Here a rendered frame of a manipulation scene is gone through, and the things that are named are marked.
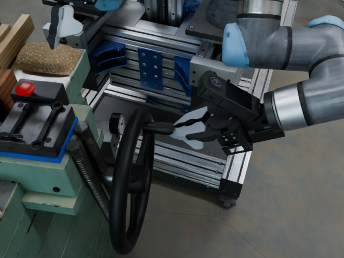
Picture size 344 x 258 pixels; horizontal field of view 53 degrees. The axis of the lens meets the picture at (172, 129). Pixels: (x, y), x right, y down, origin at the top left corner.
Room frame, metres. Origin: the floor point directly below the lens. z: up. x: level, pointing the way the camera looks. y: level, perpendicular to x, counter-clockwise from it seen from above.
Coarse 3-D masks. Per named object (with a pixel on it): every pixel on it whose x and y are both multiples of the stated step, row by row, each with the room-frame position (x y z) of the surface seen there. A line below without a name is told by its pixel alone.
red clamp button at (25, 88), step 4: (20, 84) 0.41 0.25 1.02; (24, 84) 0.41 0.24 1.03; (28, 84) 0.41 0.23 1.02; (32, 84) 0.41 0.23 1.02; (16, 88) 0.40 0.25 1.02; (20, 88) 0.40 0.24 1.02; (24, 88) 0.40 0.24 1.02; (28, 88) 0.40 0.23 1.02; (32, 88) 0.40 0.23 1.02; (16, 92) 0.40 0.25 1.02; (20, 92) 0.39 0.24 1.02; (24, 92) 0.39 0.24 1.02; (28, 92) 0.39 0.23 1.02; (32, 92) 0.40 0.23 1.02
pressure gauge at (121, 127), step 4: (112, 116) 0.64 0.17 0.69; (116, 116) 0.64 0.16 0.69; (120, 116) 0.64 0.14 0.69; (124, 116) 0.67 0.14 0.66; (112, 120) 0.63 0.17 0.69; (116, 120) 0.63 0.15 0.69; (120, 120) 0.64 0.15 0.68; (124, 120) 0.66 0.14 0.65; (112, 124) 0.62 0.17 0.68; (116, 124) 0.62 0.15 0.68; (120, 124) 0.63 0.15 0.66; (112, 128) 0.61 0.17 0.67; (116, 128) 0.61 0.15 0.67; (120, 128) 0.63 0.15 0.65; (112, 132) 0.61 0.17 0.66; (116, 132) 0.61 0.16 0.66; (120, 132) 0.62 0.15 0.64
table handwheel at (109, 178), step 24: (144, 120) 0.42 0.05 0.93; (120, 144) 0.35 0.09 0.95; (144, 144) 0.45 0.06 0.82; (120, 168) 0.30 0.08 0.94; (144, 168) 0.37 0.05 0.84; (120, 192) 0.27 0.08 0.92; (144, 192) 0.33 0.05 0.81; (120, 216) 0.25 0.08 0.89; (144, 216) 0.34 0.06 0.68; (120, 240) 0.22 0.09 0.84
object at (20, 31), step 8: (24, 16) 0.74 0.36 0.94; (16, 24) 0.71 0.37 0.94; (24, 24) 0.72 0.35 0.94; (32, 24) 0.75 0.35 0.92; (8, 32) 0.68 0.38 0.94; (16, 32) 0.68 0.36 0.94; (24, 32) 0.70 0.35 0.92; (8, 40) 0.65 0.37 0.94; (16, 40) 0.67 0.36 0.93; (24, 40) 0.69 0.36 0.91; (0, 48) 0.62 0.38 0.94; (8, 48) 0.63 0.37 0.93; (16, 48) 0.65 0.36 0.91; (0, 56) 0.59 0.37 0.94; (8, 56) 0.62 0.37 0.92; (0, 64) 0.58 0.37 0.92; (8, 64) 0.61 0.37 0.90
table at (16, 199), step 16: (80, 64) 0.62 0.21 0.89; (48, 80) 0.56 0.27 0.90; (64, 80) 0.56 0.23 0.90; (80, 80) 0.60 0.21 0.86; (0, 192) 0.28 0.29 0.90; (16, 192) 0.29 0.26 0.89; (32, 192) 0.30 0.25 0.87; (80, 192) 0.30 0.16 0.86; (0, 208) 0.25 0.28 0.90; (16, 208) 0.27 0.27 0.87; (32, 208) 0.28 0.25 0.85; (48, 208) 0.28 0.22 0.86; (64, 208) 0.27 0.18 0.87; (0, 224) 0.23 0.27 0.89; (16, 224) 0.25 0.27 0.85; (0, 240) 0.21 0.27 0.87; (0, 256) 0.19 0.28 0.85
